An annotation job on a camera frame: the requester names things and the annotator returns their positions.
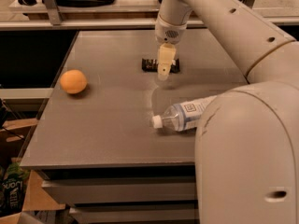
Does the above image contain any upper grey drawer front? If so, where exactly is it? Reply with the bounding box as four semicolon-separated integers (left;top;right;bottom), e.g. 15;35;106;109
42;176;196;205

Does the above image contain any green snack bag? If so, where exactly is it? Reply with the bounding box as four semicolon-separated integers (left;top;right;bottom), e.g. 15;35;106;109
0;162;30;217

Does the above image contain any orange fruit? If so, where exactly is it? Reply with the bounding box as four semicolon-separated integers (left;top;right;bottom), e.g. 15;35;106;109
60;70;87;94

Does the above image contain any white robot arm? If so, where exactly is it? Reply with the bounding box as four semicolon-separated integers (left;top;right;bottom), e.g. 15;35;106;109
156;0;299;224

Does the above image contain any black rxbar chocolate bar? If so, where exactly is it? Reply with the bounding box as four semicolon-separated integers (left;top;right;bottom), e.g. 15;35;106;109
142;59;180;74

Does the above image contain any metal shelf rail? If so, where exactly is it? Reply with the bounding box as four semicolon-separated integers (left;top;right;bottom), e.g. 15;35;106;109
0;0;299;24

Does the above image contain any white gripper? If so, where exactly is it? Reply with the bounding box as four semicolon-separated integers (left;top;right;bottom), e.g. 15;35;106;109
155;16;187;80

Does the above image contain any lower grey drawer front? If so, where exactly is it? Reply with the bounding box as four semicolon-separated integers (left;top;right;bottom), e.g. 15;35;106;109
70;203;200;224

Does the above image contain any grey drawer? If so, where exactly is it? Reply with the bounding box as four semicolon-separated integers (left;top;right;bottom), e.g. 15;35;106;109
70;203;200;224
42;176;196;205

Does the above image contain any clear plastic water bottle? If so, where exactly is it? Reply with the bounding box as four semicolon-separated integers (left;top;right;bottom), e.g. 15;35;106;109
151;95;216;132

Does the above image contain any grey drawer cabinet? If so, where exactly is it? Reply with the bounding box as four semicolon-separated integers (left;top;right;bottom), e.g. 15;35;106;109
20;28;250;224

